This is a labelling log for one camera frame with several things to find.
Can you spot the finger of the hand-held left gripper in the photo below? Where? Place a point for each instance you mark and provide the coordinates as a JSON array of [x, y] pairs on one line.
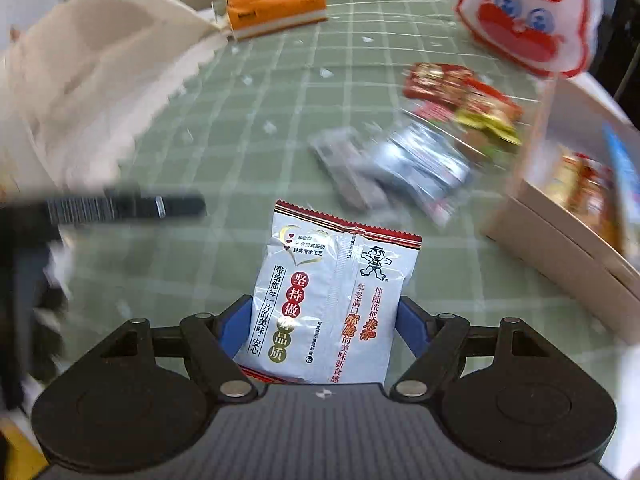
[[125, 207]]

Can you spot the pink cardboard box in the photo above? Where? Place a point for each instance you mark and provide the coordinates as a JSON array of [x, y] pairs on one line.
[[550, 255]]

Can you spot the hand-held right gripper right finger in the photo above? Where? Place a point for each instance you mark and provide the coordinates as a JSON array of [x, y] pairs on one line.
[[410, 322]]

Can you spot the red meat snack packet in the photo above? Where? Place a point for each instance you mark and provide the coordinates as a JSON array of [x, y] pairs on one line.
[[585, 195]]

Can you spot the red white rabbit bag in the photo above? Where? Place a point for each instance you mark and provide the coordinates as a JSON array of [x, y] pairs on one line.
[[525, 35]]

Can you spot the green checked tablecloth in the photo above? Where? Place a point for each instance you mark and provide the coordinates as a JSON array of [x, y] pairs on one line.
[[200, 270]]

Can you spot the clear blue candy packet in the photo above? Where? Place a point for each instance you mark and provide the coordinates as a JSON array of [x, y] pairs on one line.
[[420, 170]]

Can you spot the blue snack packet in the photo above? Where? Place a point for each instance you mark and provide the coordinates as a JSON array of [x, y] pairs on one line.
[[625, 190]]

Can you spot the grey snack packet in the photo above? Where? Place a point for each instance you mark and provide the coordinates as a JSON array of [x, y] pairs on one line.
[[345, 170]]

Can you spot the white lace cover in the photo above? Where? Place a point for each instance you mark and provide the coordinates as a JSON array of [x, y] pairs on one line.
[[100, 75]]

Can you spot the white red-edged snack packet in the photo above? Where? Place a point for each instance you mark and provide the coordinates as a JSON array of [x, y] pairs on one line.
[[320, 285]]

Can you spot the orange tissue box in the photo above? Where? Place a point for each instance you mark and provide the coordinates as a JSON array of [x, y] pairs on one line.
[[275, 7]]

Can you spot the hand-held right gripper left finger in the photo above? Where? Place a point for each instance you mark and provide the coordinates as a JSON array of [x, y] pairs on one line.
[[230, 320]]

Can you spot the red yellow snack packet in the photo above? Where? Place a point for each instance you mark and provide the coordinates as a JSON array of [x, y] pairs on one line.
[[490, 120]]

